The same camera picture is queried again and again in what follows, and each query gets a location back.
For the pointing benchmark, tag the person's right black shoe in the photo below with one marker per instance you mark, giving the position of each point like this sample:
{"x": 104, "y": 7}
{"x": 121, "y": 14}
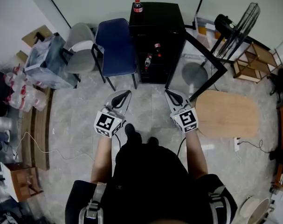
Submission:
{"x": 153, "y": 140}

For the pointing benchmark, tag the cola drink bottle red label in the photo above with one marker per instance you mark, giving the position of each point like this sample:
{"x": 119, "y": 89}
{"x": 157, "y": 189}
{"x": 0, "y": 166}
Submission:
{"x": 138, "y": 6}

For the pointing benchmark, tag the wooden shelf rack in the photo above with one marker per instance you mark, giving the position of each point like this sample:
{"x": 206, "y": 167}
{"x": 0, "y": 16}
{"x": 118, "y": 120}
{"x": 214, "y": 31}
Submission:
{"x": 255, "y": 62}

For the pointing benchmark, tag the white power strip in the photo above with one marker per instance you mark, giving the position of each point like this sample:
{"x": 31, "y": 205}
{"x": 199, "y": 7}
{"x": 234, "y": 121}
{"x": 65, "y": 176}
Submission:
{"x": 236, "y": 144}

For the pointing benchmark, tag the pack of clear plastic bottles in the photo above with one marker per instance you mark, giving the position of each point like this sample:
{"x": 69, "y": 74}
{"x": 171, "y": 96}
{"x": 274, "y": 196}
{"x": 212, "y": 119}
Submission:
{"x": 24, "y": 94}

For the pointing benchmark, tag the person's left black shoe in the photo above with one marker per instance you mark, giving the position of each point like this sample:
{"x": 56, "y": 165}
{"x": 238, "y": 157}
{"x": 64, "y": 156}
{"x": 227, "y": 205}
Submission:
{"x": 130, "y": 129}

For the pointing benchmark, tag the grey chair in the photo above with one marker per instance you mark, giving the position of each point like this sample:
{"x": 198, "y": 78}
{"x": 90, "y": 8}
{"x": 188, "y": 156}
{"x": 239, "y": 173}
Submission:
{"x": 81, "y": 52}

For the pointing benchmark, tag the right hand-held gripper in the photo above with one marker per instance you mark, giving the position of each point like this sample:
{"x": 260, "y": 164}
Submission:
{"x": 186, "y": 119}

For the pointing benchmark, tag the black fridge with glass door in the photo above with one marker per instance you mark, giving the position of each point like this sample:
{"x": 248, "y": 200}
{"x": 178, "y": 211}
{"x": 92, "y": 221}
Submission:
{"x": 156, "y": 31}

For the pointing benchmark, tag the small cola bottle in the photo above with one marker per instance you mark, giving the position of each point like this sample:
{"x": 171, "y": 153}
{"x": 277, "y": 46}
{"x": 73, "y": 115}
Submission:
{"x": 147, "y": 60}
{"x": 157, "y": 46}

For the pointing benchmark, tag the clear plastic storage box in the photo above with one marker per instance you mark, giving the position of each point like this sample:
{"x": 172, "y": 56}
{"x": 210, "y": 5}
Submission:
{"x": 49, "y": 62}

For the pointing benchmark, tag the stack of wooden planks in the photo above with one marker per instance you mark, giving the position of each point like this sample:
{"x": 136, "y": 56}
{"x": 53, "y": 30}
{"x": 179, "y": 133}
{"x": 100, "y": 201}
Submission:
{"x": 38, "y": 134}

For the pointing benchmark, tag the black standing fan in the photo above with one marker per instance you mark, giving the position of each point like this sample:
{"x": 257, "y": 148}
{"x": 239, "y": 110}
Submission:
{"x": 239, "y": 34}

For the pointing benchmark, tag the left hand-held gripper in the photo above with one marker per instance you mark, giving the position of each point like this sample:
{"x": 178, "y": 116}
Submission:
{"x": 105, "y": 123}

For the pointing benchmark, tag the person's black shoe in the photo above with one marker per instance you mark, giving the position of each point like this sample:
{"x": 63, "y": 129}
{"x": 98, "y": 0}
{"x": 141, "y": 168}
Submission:
{"x": 130, "y": 129}
{"x": 153, "y": 140}

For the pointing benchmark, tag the person's black clothing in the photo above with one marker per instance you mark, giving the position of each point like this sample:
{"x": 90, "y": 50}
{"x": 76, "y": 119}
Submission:
{"x": 150, "y": 183}

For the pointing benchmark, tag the person's left forearm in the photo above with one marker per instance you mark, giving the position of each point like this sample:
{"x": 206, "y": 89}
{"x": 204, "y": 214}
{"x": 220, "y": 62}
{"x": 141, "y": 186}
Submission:
{"x": 101, "y": 158}

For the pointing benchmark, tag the oval wooden table top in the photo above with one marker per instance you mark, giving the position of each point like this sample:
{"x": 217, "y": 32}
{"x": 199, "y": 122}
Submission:
{"x": 226, "y": 114}

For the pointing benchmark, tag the wooden stool white panel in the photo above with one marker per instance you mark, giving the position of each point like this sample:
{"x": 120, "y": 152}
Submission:
{"x": 17, "y": 182}

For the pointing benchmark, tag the person's right forearm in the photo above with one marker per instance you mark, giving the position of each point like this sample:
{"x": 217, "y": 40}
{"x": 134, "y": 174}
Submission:
{"x": 196, "y": 155}

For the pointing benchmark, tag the blue chair black legs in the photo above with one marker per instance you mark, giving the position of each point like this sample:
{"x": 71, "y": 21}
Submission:
{"x": 115, "y": 48}

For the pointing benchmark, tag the flat brown cardboard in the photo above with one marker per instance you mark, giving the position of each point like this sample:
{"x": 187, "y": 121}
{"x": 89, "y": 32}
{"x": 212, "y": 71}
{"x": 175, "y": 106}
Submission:
{"x": 34, "y": 35}

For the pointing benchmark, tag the clear plastic bin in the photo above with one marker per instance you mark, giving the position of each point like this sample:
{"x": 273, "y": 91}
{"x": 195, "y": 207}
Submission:
{"x": 205, "y": 29}

